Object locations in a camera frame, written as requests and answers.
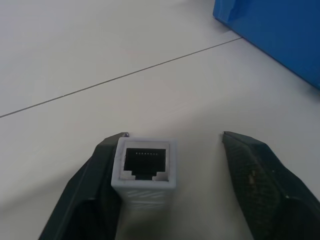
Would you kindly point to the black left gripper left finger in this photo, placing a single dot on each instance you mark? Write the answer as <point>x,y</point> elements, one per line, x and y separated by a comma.
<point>82,200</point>

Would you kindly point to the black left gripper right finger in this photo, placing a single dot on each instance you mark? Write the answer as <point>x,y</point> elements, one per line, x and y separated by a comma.
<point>270,195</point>

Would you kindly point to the blue plastic bin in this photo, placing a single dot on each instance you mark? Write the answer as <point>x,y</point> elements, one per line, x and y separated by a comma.
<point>275,35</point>

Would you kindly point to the white ethernet coupler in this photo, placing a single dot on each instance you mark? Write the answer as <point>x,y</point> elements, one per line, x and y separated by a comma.
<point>143,180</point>

